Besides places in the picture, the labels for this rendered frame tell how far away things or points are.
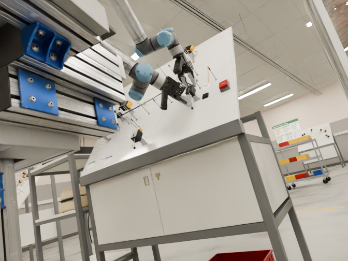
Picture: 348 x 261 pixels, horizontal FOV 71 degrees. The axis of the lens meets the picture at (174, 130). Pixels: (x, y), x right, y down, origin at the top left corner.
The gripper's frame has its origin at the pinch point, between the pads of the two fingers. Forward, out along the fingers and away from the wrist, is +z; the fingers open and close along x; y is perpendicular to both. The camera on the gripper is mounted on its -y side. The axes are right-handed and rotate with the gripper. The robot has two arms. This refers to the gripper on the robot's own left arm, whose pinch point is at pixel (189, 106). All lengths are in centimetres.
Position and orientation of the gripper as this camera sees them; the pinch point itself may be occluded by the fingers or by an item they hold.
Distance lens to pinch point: 136.6
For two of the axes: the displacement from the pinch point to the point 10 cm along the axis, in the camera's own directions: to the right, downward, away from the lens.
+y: 5.2, -8.6, -0.1
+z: 8.1, 4.9, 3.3
